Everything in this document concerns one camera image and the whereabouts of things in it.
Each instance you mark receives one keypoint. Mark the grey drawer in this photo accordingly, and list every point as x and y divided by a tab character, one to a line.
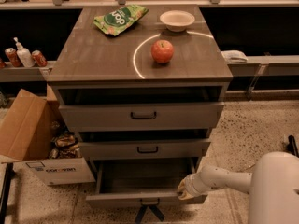
148	149
133	183
141	117

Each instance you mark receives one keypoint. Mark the cardboard box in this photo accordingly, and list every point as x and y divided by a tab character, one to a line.
26	133

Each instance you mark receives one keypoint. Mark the green chip bag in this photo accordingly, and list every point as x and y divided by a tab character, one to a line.
117	21

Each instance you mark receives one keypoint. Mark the red soda can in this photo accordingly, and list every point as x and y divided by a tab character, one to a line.
39	58
13	57

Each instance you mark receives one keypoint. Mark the white folded cloth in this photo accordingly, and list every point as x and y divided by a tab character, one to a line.
234	56

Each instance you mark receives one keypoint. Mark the white paper bowl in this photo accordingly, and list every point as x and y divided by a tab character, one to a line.
177	20

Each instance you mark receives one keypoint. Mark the red soda can left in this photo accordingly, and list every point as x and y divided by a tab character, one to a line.
13	57

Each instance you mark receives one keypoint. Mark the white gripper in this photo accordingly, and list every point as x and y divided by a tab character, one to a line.
196	183

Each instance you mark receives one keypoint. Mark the red soda can right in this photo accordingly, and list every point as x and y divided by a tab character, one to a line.
39	58

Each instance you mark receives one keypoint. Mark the grey drawer cabinet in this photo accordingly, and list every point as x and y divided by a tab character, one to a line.
98	69

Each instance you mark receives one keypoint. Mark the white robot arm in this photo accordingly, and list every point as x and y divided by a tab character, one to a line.
272	186

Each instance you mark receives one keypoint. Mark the grey bottom drawer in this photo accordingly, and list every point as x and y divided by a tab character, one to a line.
133	183

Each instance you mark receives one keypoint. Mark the grey top drawer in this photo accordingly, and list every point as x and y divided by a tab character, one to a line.
141	117

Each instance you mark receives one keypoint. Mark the black stand left edge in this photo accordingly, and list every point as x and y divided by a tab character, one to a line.
9	173

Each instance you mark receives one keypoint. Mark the red apple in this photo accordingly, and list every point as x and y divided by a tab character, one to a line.
162	51

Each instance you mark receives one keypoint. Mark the white pump bottle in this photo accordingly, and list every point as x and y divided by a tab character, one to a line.
24	54

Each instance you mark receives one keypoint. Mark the black pole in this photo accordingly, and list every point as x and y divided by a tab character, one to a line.
292	146

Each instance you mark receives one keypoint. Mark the grey middle drawer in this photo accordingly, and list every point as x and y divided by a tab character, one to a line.
148	149

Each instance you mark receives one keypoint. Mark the snack packets in box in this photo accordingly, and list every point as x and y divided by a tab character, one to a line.
64	146

